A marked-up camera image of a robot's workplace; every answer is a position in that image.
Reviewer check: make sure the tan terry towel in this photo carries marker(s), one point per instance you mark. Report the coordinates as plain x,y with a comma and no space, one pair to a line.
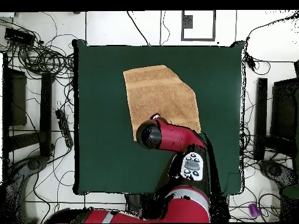
161,98

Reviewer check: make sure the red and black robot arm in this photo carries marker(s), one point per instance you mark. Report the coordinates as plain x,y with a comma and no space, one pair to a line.
172,137

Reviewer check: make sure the flat black box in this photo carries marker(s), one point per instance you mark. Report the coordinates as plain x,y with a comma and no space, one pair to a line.
19,37

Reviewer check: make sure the dark green table cloth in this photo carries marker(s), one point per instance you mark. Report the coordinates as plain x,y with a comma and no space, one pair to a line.
105,151

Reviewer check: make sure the black power strip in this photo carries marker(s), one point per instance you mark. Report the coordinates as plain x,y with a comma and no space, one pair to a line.
64,128

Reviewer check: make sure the grey square floor marker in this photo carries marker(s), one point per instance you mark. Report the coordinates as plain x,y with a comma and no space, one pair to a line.
213,28

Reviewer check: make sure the black plug adapter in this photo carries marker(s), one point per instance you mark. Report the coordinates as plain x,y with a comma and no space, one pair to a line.
250,61

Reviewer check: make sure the black stand base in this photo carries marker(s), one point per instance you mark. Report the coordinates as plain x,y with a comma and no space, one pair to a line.
278,172
32,163

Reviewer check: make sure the purple object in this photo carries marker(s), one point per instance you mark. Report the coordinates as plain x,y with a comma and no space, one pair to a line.
254,210

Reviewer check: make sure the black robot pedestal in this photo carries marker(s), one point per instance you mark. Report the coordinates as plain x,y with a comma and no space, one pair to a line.
132,201

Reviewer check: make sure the black metal frame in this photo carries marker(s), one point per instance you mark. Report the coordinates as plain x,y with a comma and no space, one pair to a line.
45,112
261,116

